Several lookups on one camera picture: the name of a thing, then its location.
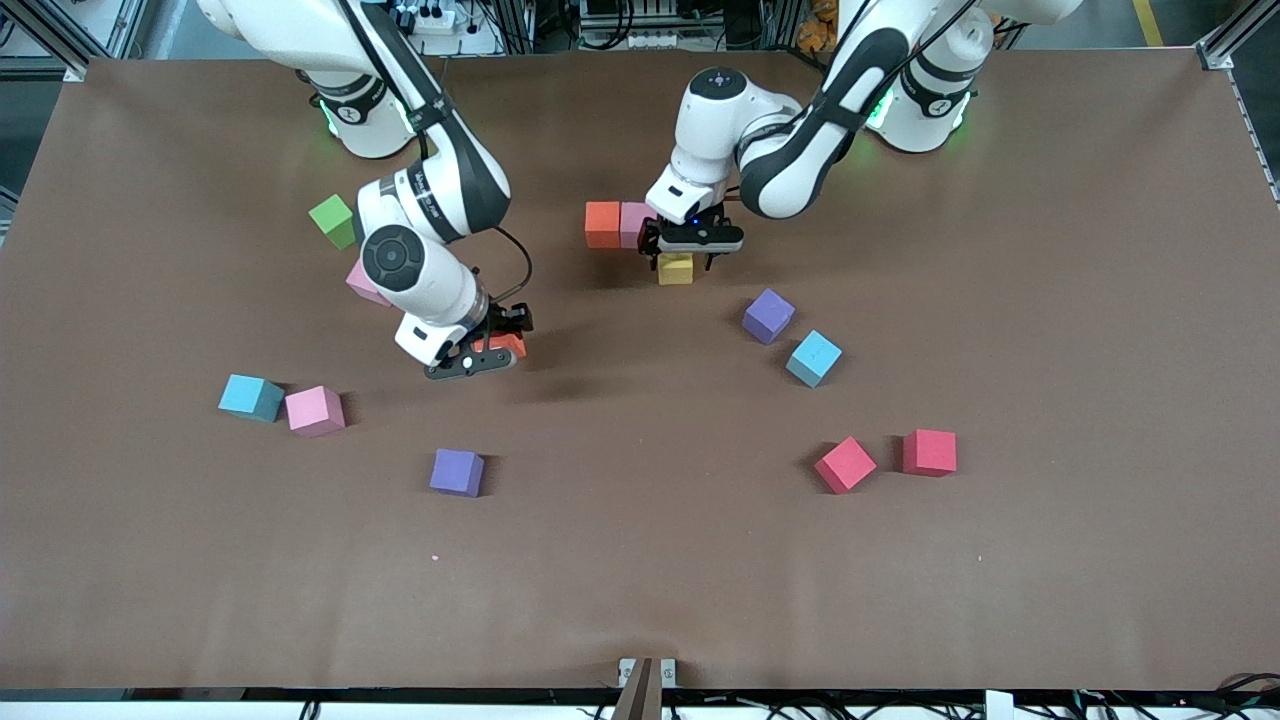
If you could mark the cyan foam cube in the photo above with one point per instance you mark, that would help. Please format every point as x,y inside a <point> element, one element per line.
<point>248,397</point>
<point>813,358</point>

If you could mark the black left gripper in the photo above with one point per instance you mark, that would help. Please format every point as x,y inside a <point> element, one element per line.
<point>651,240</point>

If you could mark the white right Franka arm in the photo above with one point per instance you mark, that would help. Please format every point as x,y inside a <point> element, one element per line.
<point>420,275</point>

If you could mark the purple foam cube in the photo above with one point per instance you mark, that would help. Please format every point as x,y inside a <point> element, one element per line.
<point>768,316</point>
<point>456,472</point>

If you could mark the pink foam cube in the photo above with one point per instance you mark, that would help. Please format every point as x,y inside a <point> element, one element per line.
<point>632,222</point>
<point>362,285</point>
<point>315,412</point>

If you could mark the brown tapered post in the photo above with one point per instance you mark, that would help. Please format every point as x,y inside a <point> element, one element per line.
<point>640,695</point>

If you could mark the red foam cube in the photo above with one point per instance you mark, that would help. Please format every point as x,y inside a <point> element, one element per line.
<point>929,453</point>
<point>845,466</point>

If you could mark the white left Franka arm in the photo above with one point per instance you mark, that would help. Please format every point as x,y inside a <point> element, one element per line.
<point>710,130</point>

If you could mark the white socket strip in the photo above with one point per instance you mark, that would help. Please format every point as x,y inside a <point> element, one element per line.
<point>655,40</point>

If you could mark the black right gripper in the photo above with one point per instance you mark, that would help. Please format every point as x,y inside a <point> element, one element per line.
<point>507,323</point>

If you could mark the yellow foam cube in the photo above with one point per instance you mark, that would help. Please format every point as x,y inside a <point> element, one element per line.
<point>676,270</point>

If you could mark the orange bagged items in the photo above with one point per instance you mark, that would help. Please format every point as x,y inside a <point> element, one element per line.
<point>815,35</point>

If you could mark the white power strip with plugs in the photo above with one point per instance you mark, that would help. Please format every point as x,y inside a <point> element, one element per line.
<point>437,17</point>

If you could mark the aluminium frame corner profile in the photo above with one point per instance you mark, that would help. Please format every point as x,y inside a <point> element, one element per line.
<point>70,70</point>
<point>1212,55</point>

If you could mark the green foam cube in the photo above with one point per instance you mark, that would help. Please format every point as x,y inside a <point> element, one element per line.
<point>332,222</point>

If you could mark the silver metal bracket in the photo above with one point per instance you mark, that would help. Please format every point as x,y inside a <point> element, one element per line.
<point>668,672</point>

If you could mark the orange foam cube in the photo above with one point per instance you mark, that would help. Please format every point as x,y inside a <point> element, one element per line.
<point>505,346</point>
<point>602,225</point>

